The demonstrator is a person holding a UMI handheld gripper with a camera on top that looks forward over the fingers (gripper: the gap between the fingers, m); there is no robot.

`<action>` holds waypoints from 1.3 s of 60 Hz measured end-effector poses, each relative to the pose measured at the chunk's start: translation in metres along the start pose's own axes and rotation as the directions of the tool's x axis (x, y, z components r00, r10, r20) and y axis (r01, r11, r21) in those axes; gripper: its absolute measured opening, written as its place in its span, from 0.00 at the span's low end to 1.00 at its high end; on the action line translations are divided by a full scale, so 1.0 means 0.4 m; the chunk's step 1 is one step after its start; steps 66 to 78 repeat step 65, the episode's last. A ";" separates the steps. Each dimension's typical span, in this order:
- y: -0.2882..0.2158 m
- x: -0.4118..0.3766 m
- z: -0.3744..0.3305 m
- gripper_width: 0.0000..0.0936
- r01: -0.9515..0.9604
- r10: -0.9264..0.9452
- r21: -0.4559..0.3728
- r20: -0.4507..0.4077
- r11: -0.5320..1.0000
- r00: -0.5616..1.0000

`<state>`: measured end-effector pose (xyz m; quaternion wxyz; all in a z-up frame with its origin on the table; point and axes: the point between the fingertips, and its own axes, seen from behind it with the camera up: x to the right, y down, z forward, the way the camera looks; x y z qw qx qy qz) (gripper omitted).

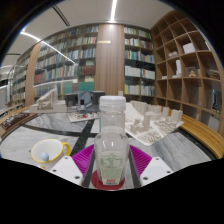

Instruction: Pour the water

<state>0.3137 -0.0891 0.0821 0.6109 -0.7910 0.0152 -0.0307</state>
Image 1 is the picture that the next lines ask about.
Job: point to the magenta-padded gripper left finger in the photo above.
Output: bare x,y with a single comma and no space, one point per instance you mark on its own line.
66,170

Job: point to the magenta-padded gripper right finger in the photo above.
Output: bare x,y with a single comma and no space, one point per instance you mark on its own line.
156,170

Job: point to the clear plastic bottle white cap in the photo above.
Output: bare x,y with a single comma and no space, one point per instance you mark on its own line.
111,140

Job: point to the flat round red coaster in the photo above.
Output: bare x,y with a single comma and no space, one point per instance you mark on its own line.
96,182

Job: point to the white block city model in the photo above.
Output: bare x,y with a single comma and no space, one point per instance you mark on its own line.
150,130

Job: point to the beige architectural building model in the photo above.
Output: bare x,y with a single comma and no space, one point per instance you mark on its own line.
46,101

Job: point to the wooden cubby shelf unit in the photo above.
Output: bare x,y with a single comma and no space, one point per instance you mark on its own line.
181,90

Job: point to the narrow bookshelf full of books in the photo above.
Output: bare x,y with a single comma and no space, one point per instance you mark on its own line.
138,71

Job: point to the wide bookshelf full of books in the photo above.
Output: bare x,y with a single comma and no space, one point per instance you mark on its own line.
80,53

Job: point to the ceiling light strips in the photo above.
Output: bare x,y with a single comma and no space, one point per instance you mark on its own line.
113,10

